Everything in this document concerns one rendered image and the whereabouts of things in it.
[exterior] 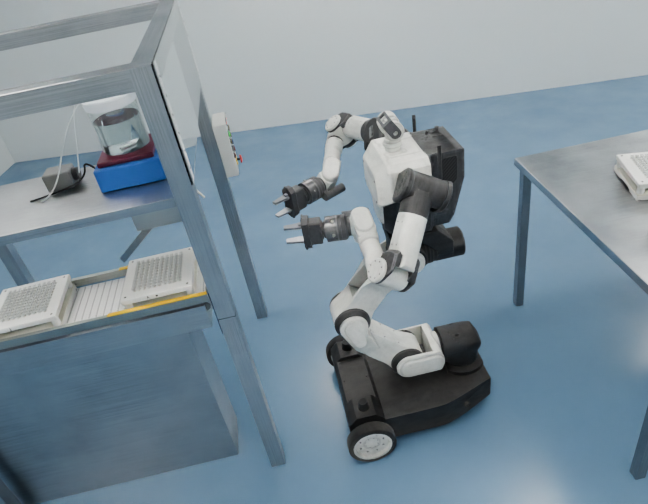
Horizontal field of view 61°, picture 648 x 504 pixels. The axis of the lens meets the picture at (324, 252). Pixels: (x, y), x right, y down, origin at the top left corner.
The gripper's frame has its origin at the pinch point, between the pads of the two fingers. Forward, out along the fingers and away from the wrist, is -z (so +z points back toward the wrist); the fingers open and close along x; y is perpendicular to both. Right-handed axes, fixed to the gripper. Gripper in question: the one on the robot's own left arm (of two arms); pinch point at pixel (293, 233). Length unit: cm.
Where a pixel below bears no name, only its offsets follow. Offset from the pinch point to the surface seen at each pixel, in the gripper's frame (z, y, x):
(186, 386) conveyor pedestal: -52, -10, 57
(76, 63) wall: -219, 377, 18
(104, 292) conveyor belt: -74, 3, 16
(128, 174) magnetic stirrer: -45, -6, -33
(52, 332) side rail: -84, -19, 14
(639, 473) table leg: 113, -41, 98
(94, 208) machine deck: -54, -16, -28
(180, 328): -44, -13, 24
